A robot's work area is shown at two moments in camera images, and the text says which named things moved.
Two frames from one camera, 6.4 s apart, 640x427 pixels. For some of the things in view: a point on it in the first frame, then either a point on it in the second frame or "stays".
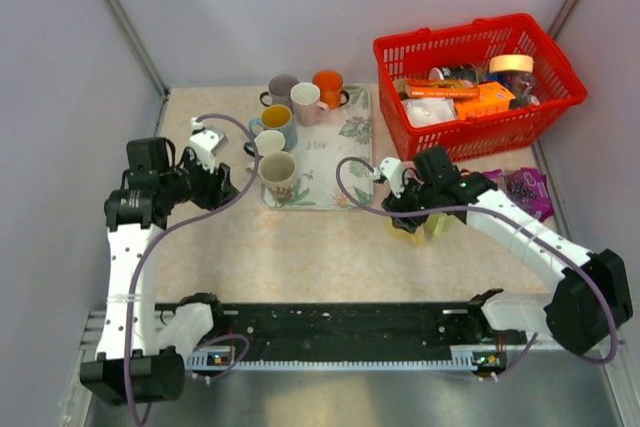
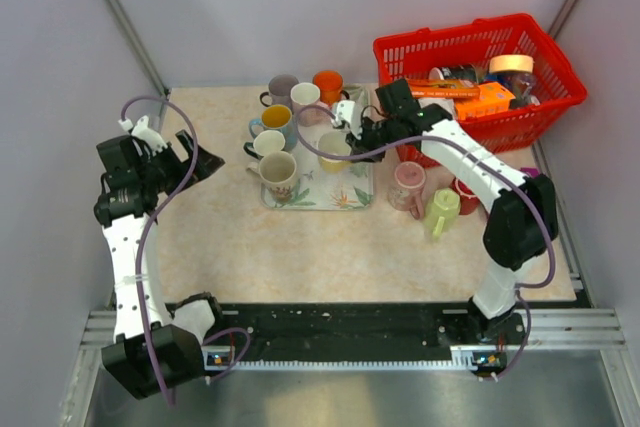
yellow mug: [417, 237] -> [335, 165]
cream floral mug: [277, 177] stays
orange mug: [330, 83] stays
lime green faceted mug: [436, 224] stays
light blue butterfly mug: [278, 118] stays
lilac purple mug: [280, 90] stays
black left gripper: [218, 190] -> [182, 167]
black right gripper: [408, 222] -> [359, 146]
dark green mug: [267, 142] stays
